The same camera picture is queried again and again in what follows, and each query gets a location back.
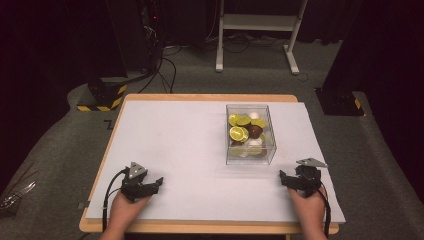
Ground clear plastic drawer case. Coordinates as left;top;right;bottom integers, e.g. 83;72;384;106
225;103;278;166

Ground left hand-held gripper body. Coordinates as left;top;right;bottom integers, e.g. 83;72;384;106
120;161;158;203

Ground black equipment rack red light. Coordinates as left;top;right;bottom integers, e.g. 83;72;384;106
139;0;168;74

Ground white metal stand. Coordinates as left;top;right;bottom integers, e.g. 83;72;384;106
215;0;310;76

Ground black stand base yellow mark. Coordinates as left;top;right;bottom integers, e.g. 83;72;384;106
314;87;365;117

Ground person's right hand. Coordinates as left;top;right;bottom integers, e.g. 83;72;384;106
287;187;327;232

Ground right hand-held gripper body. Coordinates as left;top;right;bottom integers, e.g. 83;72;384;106
293;157;329;198

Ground pile of lime slices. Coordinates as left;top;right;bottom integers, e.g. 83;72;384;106
227;113;268;158

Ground cables under white stand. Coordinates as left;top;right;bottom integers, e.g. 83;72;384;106
205;31;288;54

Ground white table mat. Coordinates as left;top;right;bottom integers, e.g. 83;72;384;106
85;100;347;224

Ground brown round mushroom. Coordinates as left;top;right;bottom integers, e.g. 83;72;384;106
247;125;264;140

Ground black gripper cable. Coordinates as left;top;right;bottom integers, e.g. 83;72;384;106
101;167;130;233
316;185;332;239

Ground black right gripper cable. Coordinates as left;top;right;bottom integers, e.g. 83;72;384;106
316;185;332;239

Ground shiny metal rods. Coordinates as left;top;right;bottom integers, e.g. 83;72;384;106
0;162;38;215

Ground wooden table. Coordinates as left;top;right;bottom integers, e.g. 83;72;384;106
78;93;341;235

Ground clear plastic drawer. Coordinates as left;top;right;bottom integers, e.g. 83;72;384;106
227;109;277;165

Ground black yellow striped stand base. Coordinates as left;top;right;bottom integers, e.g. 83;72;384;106
76;77;129;113

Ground black floor cable bundle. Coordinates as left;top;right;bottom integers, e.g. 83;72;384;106
137;45;178;95

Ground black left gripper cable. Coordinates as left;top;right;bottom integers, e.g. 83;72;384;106
101;167;130;233

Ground person's left hand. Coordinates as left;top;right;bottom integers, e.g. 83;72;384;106
107;191;153;234

